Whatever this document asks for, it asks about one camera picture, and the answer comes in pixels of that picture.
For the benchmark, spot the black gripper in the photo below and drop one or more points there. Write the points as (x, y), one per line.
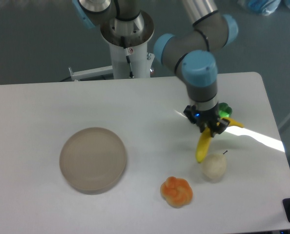
(207, 117)

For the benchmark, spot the yellow banana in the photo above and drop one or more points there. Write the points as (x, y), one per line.
(205, 140)

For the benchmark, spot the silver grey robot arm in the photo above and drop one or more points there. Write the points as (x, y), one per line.
(189, 57)

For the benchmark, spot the green bell pepper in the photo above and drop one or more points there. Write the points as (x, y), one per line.
(224, 110)

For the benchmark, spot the white pear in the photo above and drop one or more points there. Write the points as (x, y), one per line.
(214, 167)

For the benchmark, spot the orange swirled bread roll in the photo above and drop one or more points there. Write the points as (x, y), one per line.
(176, 191)

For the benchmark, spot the beige round plate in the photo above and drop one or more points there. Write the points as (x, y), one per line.
(93, 160)

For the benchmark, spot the blue plastic bag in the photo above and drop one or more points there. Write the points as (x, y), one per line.
(262, 7)

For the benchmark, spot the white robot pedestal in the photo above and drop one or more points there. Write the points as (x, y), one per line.
(127, 42)

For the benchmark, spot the white left support bracket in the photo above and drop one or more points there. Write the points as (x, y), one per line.
(91, 74)

